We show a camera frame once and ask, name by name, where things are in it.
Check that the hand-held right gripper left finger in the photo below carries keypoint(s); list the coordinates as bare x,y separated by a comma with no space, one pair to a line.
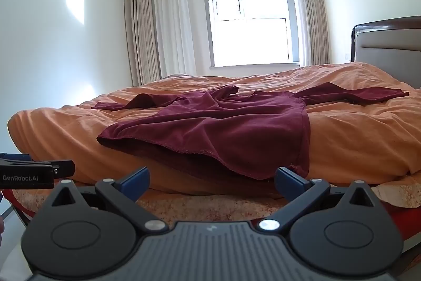
136,180

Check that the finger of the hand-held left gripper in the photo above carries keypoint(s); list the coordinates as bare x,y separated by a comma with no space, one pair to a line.
14,156
62,168

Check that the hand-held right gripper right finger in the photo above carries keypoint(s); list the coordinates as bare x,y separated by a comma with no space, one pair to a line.
289,180

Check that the maroon long-sleeve shirt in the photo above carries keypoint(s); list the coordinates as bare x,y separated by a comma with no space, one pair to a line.
213,126

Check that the orange bed sheet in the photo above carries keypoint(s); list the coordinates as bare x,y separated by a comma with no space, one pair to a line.
355,136

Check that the beige curtain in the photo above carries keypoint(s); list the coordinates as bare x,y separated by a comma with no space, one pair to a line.
317,11
138,30

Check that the window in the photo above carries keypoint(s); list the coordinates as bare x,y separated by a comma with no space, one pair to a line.
253,21

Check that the white sheer curtain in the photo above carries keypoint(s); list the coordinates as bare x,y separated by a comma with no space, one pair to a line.
297,11
174,21

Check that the red bed frame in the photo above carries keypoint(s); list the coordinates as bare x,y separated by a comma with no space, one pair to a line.
399,218

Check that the padded headboard with wooden frame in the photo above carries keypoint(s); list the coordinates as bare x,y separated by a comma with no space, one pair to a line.
388,44

